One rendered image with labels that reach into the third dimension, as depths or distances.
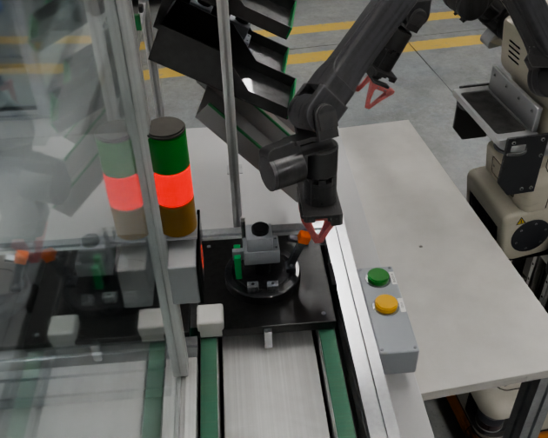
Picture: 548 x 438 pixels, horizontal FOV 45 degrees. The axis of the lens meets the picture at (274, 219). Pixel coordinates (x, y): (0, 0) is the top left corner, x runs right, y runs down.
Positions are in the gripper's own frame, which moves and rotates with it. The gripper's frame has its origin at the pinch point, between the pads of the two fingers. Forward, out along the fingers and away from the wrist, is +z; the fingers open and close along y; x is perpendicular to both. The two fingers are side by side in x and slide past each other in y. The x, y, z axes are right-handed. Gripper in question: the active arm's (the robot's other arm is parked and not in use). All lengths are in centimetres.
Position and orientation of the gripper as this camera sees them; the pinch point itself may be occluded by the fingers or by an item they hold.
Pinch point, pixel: (318, 238)
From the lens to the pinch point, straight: 117.2
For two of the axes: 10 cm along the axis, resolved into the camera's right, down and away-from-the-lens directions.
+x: 10.0, -0.7, 0.5
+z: 0.2, 7.9, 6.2
